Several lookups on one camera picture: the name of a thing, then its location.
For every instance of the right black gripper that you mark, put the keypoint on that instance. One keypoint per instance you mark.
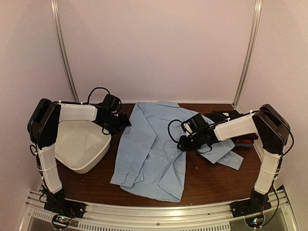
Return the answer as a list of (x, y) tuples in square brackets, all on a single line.
[(185, 145)]

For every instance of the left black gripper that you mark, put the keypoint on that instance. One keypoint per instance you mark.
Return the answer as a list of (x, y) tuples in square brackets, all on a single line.
[(124, 121)]

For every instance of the light blue long sleeve shirt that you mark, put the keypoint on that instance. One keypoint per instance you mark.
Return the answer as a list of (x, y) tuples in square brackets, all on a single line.
[(148, 162)]

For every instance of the white plastic tub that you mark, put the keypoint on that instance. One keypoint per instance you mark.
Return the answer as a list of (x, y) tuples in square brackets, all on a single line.
[(81, 145)]

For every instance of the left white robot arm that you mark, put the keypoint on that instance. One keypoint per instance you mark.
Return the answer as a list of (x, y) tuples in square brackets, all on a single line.
[(44, 122)]

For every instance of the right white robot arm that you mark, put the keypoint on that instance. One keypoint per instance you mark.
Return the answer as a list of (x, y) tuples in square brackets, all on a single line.
[(271, 128)]

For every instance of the folded black shirt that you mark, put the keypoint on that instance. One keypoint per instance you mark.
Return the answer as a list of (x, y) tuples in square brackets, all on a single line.
[(230, 124)]

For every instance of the folded blue checked shirt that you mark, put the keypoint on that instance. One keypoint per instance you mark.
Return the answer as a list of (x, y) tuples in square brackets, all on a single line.
[(245, 145)]

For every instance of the right circuit board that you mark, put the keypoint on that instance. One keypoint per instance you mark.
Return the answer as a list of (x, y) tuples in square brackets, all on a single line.
[(255, 221)]

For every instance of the circuit board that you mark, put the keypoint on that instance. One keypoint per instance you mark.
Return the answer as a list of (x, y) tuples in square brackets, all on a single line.
[(255, 221), (60, 221)]

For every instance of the left circuit board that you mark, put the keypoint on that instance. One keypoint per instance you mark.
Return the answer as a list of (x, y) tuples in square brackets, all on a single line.
[(60, 221)]

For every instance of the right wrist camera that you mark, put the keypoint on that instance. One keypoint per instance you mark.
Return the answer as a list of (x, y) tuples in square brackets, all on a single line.
[(186, 127)]

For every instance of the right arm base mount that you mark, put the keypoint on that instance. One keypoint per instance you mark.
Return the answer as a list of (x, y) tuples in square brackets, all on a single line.
[(256, 203)]

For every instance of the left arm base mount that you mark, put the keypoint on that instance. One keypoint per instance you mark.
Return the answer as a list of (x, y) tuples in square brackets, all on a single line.
[(57, 203)]

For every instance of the left aluminium frame post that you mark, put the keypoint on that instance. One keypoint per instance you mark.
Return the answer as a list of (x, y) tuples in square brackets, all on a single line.
[(62, 49)]

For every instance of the aluminium frame post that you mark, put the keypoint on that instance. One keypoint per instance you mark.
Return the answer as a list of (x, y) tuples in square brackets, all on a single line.
[(249, 52), (62, 49)]

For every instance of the right aluminium frame post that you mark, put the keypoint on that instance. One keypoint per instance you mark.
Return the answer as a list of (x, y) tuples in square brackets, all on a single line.
[(249, 52)]

